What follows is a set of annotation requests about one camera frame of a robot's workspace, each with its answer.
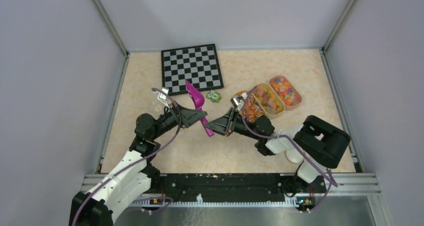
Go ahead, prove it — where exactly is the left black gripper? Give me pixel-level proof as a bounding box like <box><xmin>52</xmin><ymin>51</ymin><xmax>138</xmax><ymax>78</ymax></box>
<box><xmin>150</xmin><ymin>100</ymin><xmax>207</xmax><ymax>140</ymax></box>

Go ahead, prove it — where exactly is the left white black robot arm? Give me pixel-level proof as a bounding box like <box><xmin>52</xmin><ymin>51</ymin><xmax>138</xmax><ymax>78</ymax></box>
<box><xmin>69</xmin><ymin>103</ymin><xmax>207</xmax><ymax>226</ymax></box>

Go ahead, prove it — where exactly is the green owl toy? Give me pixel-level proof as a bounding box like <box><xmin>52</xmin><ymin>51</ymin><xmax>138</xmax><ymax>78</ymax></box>
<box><xmin>206</xmin><ymin>89</ymin><xmax>222</xmax><ymax>103</ymax></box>

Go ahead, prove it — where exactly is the magenta plastic scoop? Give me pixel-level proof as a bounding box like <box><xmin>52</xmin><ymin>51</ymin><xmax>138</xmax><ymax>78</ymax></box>
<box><xmin>185</xmin><ymin>80</ymin><xmax>215</xmax><ymax>137</ymax></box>

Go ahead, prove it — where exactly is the tray with mixed colourful candies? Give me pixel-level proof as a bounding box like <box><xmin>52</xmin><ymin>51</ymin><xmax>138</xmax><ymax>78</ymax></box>
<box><xmin>269</xmin><ymin>75</ymin><xmax>303</xmax><ymax>110</ymax></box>

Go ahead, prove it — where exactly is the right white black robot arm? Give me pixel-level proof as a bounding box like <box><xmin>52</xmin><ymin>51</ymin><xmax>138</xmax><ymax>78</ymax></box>
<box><xmin>205</xmin><ymin>108</ymin><xmax>351</xmax><ymax>192</ymax></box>

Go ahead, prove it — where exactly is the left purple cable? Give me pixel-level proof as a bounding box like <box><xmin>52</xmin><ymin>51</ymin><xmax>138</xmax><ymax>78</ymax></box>
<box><xmin>71</xmin><ymin>86</ymin><xmax>183</xmax><ymax>226</ymax></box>

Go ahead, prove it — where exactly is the tray with orange wrapped candies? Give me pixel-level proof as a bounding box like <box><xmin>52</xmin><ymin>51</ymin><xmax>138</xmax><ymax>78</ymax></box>
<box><xmin>236</xmin><ymin>93</ymin><xmax>265</xmax><ymax>123</ymax></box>

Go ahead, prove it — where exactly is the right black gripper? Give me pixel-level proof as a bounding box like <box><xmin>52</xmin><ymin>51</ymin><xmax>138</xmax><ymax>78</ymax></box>
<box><xmin>204</xmin><ymin>107</ymin><xmax>261</xmax><ymax>140</ymax></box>

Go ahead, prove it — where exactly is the black white chessboard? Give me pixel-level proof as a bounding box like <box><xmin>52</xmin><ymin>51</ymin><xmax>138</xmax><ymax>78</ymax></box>
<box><xmin>160</xmin><ymin>43</ymin><xmax>225</xmax><ymax>96</ymax></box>

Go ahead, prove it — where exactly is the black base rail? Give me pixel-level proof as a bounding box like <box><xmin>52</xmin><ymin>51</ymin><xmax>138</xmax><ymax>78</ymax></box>
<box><xmin>142</xmin><ymin>173</ymin><xmax>327</xmax><ymax>203</ymax></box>

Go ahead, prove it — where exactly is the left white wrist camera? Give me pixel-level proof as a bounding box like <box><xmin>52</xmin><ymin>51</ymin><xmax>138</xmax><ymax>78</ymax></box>
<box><xmin>156</xmin><ymin>87</ymin><xmax>169</xmax><ymax>107</ymax></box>

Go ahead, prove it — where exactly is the tray with yellow gummy candies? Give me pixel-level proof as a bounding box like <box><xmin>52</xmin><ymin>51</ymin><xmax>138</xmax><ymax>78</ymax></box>
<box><xmin>252</xmin><ymin>83</ymin><xmax>286</xmax><ymax>119</ymax></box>

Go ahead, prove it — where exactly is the white round lid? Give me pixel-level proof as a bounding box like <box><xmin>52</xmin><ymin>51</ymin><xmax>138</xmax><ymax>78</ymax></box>
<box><xmin>285</xmin><ymin>149</ymin><xmax>304</xmax><ymax>164</ymax></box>

